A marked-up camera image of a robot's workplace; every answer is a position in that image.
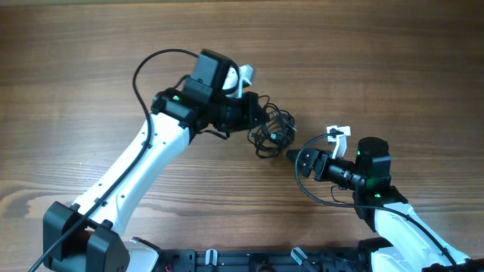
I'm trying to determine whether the thin black usb cable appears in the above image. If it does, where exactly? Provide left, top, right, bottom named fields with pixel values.
left=247, top=94, right=288, bottom=159

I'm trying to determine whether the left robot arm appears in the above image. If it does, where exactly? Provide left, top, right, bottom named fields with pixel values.
left=36, top=49, right=267, bottom=271

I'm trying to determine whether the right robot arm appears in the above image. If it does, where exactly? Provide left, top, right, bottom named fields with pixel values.
left=287, top=137, right=483, bottom=271

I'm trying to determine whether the right camera black cable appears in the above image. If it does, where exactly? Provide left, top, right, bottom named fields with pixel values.
left=293, top=130, right=458, bottom=267

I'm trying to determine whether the camera black cable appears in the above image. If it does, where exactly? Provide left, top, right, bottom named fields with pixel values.
left=293, top=130, right=458, bottom=267
left=28, top=48, right=200, bottom=272

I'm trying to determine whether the left camera black cable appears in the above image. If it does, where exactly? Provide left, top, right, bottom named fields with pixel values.
left=28, top=48, right=200, bottom=272

